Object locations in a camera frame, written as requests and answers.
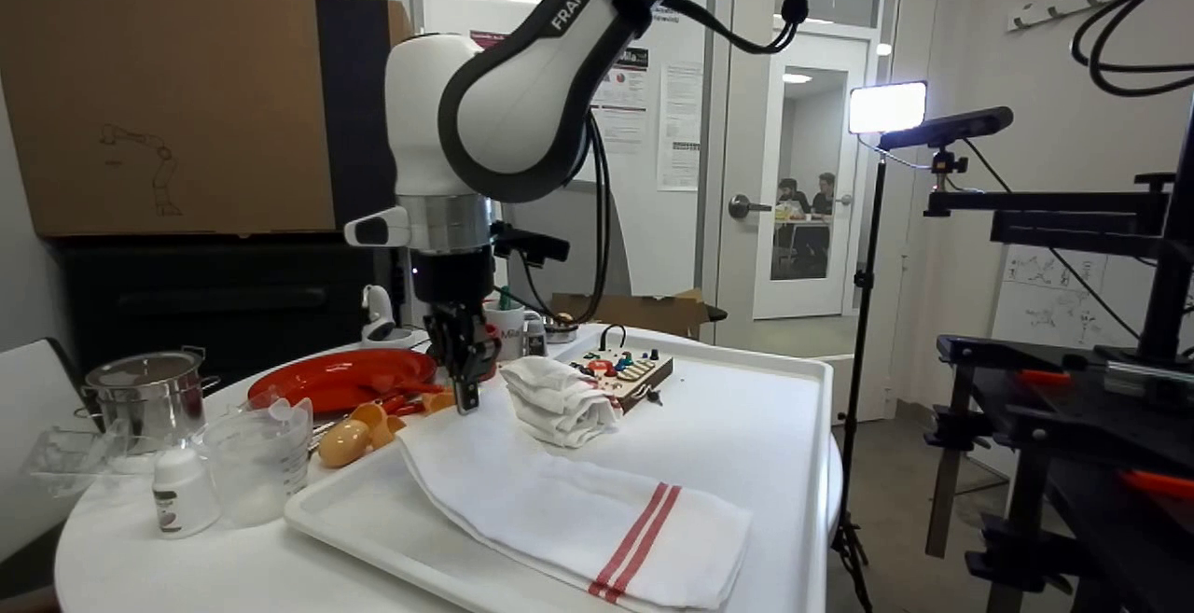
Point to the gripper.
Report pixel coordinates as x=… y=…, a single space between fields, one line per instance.
x=453 y=277

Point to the white towel with red stripes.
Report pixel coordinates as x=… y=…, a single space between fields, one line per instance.
x=560 y=510

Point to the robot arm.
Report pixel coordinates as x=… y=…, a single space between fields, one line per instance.
x=504 y=100

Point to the folded white towel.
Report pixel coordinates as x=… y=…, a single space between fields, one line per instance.
x=560 y=403

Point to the white mug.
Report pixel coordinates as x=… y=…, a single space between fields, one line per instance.
x=506 y=333

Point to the small glass jar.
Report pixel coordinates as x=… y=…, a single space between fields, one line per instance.
x=535 y=335

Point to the red plastic utensil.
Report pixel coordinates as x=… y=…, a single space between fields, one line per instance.
x=415 y=397

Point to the small metal tin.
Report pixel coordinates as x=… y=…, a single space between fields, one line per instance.
x=562 y=328

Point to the red plate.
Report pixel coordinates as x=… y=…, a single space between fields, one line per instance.
x=336 y=375

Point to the open cardboard box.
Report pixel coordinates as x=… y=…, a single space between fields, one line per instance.
x=644 y=310

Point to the black cabinet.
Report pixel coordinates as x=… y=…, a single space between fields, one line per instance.
x=233 y=300

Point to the clear measuring cup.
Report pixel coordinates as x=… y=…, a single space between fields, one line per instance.
x=256 y=468

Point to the white plastic tray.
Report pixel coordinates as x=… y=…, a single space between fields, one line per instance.
x=728 y=426

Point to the paper poster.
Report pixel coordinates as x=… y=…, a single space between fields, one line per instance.
x=680 y=128
x=625 y=100

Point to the steel pot with lid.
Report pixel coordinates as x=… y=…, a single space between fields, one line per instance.
x=149 y=394

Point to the small white bottle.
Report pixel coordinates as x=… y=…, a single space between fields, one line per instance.
x=184 y=496

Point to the person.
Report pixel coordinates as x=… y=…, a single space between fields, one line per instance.
x=793 y=198
x=824 y=195

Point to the large cardboard box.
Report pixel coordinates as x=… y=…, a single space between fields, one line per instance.
x=177 y=100

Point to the clear plastic container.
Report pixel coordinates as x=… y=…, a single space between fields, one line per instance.
x=75 y=459

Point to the white door with window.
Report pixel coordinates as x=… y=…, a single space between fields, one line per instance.
x=812 y=128

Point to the light panel on stand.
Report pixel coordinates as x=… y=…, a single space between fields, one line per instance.
x=886 y=107

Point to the orange clamp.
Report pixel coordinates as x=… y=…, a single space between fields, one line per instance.
x=1161 y=484
x=1049 y=377

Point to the paper sheet with drawings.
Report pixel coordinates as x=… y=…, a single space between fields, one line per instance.
x=1054 y=300

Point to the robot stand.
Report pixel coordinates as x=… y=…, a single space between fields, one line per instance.
x=1073 y=408

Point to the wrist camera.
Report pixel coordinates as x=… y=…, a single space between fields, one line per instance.
x=536 y=243

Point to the wooden toy switch board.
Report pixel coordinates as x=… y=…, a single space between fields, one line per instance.
x=634 y=372

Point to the camera on mount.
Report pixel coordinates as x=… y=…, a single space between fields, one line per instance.
x=942 y=128

